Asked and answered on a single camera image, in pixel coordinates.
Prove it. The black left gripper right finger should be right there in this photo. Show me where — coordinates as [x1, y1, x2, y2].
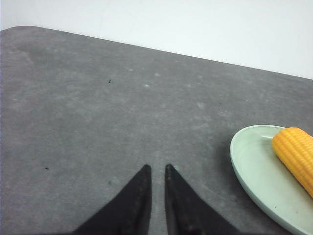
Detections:
[164, 164, 240, 235]

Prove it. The grey table mat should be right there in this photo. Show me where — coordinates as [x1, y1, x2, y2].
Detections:
[0, 26, 313, 235]

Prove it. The yellow corn cob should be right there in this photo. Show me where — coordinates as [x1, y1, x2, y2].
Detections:
[271, 127, 313, 196]

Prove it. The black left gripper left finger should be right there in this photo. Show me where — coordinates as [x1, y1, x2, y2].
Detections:
[73, 164, 152, 235]

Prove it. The pale green plate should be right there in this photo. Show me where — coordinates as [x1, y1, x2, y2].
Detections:
[230, 125, 313, 235]

